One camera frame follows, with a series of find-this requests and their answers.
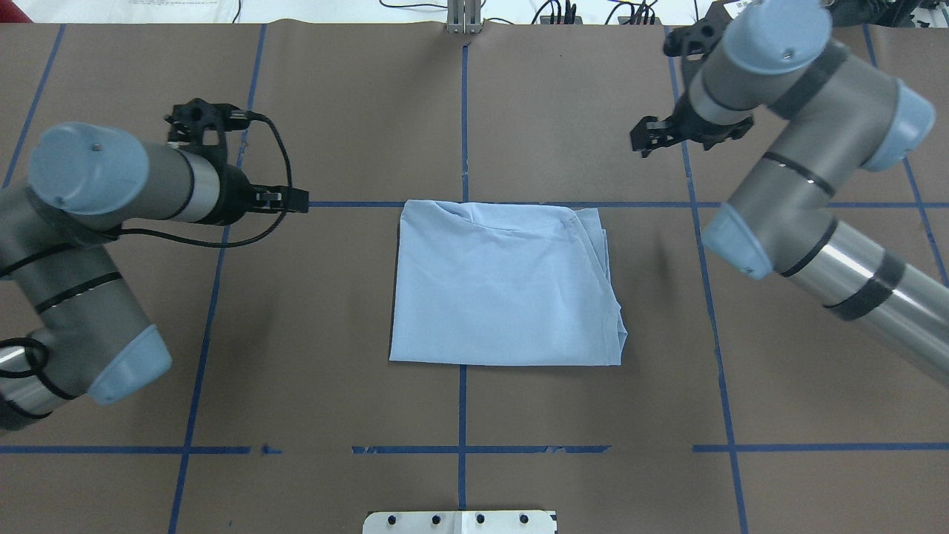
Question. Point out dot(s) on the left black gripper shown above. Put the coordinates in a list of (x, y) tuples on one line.
[(236, 194)]

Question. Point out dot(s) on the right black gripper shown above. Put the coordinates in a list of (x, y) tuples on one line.
[(686, 121)]

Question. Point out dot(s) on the light blue t-shirt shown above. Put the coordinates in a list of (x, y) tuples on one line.
[(504, 285)]

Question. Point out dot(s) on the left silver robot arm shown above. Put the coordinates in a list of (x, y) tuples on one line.
[(84, 182)]

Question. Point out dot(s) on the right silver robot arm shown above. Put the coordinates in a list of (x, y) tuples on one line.
[(842, 114)]

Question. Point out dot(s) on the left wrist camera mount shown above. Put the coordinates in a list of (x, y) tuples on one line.
[(201, 127)]

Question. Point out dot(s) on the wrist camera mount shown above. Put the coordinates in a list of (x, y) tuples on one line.
[(693, 44), (201, 127)]

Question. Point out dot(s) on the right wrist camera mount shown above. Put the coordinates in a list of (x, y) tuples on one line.
[(693, 44)]

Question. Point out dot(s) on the aluminium frame post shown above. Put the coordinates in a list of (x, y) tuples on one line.
[(464, 17)]

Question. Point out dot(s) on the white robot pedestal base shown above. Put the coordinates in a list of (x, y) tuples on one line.
[(462, 521)]

